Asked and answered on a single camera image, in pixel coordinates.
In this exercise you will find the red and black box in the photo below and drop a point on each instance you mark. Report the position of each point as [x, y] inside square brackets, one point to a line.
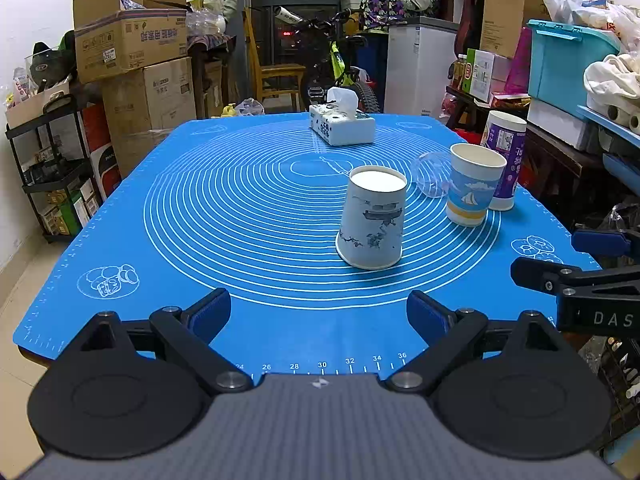
[102, 160]

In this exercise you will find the white chest freezer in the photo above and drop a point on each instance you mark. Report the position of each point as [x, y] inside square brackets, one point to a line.
[417, 67]

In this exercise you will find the purple and white paper cup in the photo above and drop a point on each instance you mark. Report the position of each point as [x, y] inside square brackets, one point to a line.
[511, 145]

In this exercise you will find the black bicycle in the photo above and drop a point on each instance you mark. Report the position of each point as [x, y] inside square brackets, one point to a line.
[325, 55]

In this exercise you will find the white and blue tissue box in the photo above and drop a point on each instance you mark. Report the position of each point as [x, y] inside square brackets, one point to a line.
[345, 127]

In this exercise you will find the ink painting paper cup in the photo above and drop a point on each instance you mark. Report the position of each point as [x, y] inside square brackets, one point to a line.
[372, 220]

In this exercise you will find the white cloth bundle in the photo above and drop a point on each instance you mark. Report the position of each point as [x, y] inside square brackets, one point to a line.
[612, 82]

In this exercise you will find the white plastic bag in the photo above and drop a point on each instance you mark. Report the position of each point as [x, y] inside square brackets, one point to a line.
[575, 5]

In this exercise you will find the tall cardboard box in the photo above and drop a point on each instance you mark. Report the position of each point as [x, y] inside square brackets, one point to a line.
[510, 10]

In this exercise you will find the wooden chair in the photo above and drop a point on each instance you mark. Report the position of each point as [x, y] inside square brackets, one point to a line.
[272, 72]

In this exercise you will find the large cardboard box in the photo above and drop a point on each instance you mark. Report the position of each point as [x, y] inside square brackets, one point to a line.
[150, 110]

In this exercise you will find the white foam box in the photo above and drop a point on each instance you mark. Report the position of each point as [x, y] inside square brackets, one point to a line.
[557, 122]

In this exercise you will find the yellow drink bottle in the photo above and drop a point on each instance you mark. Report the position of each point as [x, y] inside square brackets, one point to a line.
[457, 72]

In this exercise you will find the blue silicone baking mat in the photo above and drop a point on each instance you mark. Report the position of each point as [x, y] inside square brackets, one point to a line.
[225, 210]

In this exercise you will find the clear plastic cup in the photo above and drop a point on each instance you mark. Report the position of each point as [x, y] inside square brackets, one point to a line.
[430, 175]

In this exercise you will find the open cardboard box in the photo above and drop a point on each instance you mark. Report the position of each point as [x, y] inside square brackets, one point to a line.
[130, 35]

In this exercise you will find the sailboat print paper cup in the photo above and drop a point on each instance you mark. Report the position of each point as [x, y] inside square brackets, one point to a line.
[470, 195]

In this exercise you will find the black metal shelf rack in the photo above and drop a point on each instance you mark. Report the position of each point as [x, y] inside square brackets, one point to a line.
[55, 170]

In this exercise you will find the black helmet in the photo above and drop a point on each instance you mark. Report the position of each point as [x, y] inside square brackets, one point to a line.
[50, 65]

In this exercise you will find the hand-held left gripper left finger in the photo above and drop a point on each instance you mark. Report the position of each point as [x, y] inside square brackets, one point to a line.
[212, 311]

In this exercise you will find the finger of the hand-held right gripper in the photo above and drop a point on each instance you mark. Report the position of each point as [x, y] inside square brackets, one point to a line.
[600, 243]
[537, 272]

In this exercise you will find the teal plastic storage bin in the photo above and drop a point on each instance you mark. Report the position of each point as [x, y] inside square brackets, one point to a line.
[565, 65]

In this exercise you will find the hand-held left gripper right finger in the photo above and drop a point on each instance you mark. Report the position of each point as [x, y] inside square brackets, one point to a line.
[427, 316]

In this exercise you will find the pink bag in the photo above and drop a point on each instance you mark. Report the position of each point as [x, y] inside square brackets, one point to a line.
[520, 65]

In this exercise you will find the green and white carton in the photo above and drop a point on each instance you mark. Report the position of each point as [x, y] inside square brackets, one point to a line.
[477, 75]

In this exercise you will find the crumpled clear plastic bag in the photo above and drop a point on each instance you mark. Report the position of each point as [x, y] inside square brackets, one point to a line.
[248, 106]

